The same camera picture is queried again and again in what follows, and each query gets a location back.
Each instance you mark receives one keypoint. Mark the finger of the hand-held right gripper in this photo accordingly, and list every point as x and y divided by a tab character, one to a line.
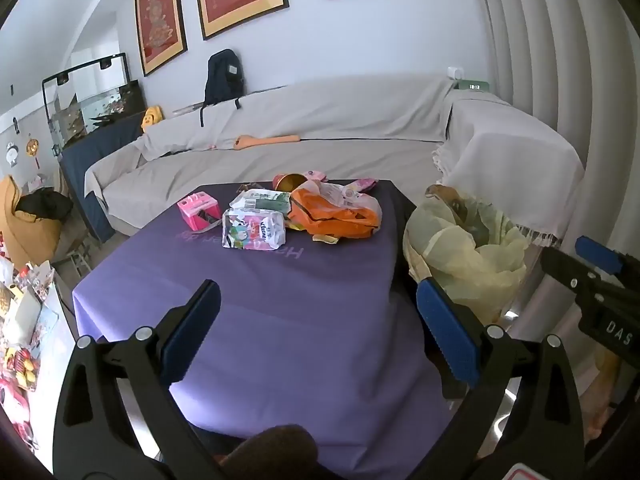
565	265
597	254

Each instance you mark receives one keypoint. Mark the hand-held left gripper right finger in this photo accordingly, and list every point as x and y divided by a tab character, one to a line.
445	325

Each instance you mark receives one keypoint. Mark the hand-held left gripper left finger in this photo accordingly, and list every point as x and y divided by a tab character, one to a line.
195	325

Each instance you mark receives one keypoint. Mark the bin with yellow bag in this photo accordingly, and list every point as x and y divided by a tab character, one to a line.
465	270

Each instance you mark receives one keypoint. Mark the green white snack packet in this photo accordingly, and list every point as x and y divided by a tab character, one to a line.
260	202

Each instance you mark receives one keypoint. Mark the purple tablecloth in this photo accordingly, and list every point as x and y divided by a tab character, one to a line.
280	320

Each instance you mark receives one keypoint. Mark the pink white panda packet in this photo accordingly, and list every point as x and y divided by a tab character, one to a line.
252	230

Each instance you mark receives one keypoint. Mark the pink box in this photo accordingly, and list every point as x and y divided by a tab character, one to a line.
197	210

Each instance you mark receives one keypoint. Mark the white fringed blanket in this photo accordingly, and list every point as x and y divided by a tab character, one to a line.
510	160

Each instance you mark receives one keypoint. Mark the clear plastic bag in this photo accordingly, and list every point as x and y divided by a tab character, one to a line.
350	200

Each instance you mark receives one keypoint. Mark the orange plastic bag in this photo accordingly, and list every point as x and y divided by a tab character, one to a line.
330	217

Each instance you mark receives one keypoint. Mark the yellow pink snack packet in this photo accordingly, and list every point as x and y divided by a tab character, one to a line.
362	185

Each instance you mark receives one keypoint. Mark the gold paper cup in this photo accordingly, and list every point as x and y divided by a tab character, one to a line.
290	182

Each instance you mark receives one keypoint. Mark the black cloth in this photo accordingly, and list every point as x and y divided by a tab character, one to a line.
45	205

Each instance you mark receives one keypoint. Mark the grey covered sofa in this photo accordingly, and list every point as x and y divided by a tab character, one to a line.
300	160

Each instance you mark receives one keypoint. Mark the orange back scratcher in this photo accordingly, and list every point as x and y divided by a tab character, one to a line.
265	141

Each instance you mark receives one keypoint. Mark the navy blue cloth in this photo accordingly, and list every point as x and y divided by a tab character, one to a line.
95	155

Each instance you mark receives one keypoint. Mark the beige curtain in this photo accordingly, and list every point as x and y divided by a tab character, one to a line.
560	60

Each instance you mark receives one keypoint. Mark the green digital clock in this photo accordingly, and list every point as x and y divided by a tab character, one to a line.
472	86

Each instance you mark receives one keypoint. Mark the yellow fabric bag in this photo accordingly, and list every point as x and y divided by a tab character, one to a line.
15	230

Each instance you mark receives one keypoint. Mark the yellow plush toy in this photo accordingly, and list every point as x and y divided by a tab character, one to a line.
151	119

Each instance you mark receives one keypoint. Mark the glass fish tank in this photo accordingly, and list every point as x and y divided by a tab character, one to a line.
95	105

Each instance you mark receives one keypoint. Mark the dark backpack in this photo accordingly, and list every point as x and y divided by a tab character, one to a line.
222	80

